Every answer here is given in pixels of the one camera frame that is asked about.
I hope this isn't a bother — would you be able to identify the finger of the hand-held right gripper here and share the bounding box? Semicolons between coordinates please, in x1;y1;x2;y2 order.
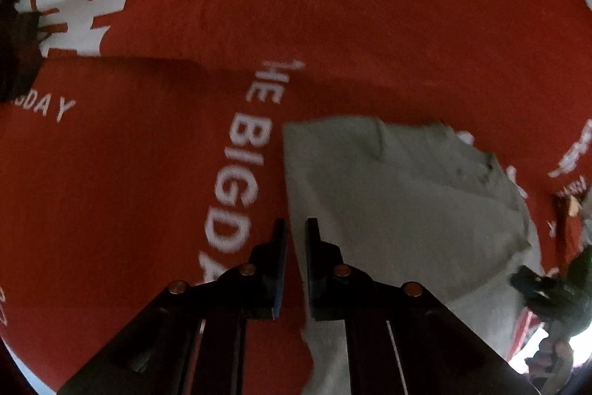
511;264;562;318

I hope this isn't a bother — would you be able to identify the red printed blanket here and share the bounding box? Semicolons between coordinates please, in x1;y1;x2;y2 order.
0;0;592;395

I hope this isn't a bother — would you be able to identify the small grey fleece garment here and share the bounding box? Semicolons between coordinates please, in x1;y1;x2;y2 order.
282;115;544;395

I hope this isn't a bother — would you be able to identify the long red packet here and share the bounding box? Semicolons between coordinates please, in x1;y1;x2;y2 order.
552;190;586;248

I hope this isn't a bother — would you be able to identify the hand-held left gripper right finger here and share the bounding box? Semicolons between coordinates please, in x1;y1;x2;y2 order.
305;218;542;395

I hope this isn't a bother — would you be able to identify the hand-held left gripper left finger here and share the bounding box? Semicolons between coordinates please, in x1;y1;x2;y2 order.
58;218;289;395

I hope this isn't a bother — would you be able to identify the grey patterned cloth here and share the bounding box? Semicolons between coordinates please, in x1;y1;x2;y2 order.
579;186;592;222

